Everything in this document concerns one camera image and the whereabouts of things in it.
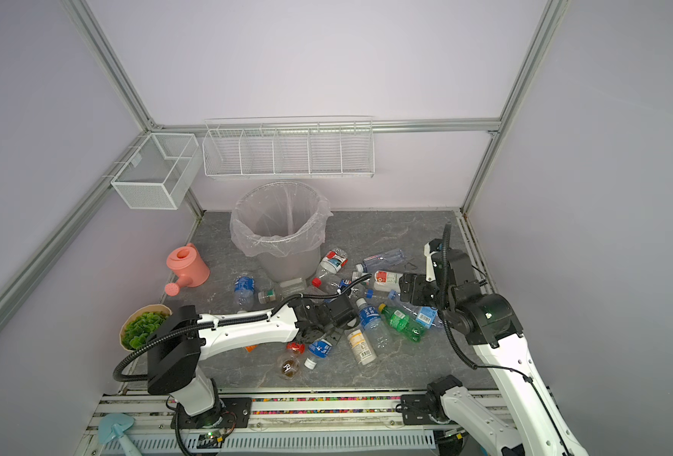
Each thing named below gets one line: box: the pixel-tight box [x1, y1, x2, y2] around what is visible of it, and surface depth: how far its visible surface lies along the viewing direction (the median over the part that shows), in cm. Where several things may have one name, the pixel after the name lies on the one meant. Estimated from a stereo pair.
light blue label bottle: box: [387, 289, 439, 330], surface depth 88 cm
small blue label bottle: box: [233, 275, 256, 311], surface depth 94 cm
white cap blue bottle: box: [355, 298, 393, 356], surface depth 84 cm
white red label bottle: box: [373, 269, 403, 292], surface depth 96 cm
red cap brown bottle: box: [276, 342, 306, 380], surface depth 82 cm
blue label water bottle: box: [304, 338, 333, 371], surface depth 81 cm
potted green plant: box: [119, 304, 174, 352], surface depth 79 cm
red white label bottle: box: [311, 247, 349, 288], surface depth 103 cm
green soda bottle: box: [378, 303, 426, 343], surface depth 87 cm
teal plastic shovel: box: [97, 413, 142, 456], surface depth 72 cm
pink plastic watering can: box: [164, 243, 211, 298], surface depth 95 cm
